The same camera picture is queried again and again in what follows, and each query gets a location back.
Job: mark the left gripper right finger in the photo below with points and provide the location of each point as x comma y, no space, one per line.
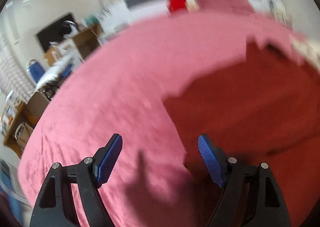
228,174

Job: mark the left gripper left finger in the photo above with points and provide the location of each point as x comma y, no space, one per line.
91,176

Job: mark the dark red sweater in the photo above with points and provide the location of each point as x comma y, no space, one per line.
263,109

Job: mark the wooden side table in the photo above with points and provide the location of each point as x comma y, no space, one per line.
29,113

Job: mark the pink bed blanket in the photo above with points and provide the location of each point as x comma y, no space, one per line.
121,89

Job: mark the blue chair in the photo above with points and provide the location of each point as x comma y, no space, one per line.
35,70

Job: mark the black monitor screen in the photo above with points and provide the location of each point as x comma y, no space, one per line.
54,32

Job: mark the white fan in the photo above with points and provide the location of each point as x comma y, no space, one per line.
71,27

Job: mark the dark pink pillow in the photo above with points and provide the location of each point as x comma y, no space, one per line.
237,6

